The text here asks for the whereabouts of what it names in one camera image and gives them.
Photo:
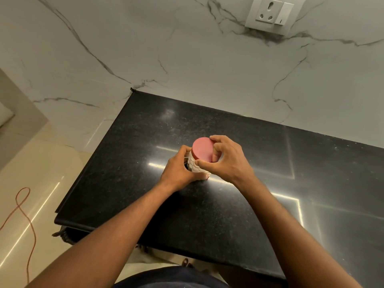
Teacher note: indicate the white textured jar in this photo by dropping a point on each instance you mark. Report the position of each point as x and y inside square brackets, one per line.
[195, 166]

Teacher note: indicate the person's right hand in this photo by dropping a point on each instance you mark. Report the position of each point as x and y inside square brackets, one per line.
[232, 166]

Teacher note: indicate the person's foot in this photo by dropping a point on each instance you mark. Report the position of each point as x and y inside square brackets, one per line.
[187, 263]

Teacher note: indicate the red round jar lid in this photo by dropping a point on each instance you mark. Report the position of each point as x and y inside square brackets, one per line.
[202, 148]

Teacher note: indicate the person's left thumb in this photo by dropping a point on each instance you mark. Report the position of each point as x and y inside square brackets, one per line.
[199, 176]

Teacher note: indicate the person's right forearm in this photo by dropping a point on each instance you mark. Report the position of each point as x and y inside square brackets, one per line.
[288, 236]

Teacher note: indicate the person's right thumb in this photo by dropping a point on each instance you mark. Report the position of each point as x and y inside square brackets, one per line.
[207, 166]

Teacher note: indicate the person's left forearm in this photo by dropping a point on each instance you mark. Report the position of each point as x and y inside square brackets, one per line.
[105, 239]

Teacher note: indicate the white wall socket switch plate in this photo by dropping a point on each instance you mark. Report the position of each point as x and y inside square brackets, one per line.
[271, 13]

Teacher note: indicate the dark carved cabinet base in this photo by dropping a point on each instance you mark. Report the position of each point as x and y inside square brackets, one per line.
[64, 235]

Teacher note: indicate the person's left hand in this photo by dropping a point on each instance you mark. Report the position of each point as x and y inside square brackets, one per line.
[174, 172]

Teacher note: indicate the person's dark shorts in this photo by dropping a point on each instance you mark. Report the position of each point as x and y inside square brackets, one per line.
[171, 278]

